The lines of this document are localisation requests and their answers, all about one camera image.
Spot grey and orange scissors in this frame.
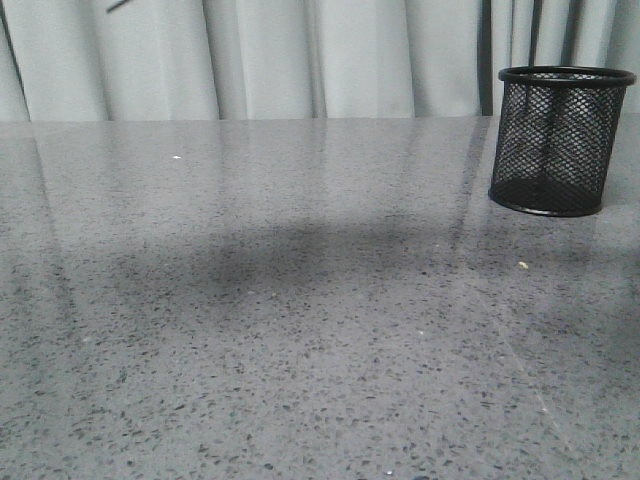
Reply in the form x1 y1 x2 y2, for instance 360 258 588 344
105 0 131 14

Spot black mesh pen bucket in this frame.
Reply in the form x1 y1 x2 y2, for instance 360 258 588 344
488 66 636 217

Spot grey curtain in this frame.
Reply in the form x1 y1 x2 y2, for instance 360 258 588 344
1 1 639 121

